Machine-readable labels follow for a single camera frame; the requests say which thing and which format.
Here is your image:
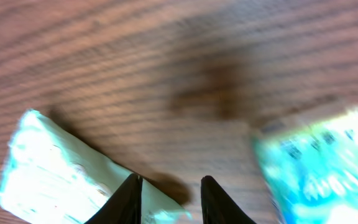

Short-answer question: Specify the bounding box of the small teal gum pack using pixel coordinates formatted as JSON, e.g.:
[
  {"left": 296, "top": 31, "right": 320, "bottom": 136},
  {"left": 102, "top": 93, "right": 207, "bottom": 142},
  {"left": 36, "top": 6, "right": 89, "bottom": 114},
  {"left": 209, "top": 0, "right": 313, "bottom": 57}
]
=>
[{"left": 252, "top": 102, "right": 358, "bottom": 224}]

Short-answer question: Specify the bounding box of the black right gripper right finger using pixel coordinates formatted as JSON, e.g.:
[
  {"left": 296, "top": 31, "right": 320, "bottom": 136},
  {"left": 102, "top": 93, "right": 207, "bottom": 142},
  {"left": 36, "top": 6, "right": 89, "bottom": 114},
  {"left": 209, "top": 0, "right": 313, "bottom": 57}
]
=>
[{"left": 201, "top": 175, "right": 256, "bottom": 224}]

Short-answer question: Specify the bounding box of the teal snack packet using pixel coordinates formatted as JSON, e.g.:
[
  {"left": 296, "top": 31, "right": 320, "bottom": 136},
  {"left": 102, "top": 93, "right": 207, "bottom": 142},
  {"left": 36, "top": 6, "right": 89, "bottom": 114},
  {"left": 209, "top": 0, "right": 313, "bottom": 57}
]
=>
[{"left": 0, "top": 110, "right": 186, "bottom": 223}]

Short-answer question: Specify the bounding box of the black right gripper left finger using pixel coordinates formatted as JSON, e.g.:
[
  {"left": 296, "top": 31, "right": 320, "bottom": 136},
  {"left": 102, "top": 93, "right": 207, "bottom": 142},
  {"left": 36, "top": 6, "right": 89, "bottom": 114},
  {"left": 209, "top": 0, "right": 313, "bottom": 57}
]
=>
[{"left": 85, "top": 174, "right": 143, "bottom": 224}]

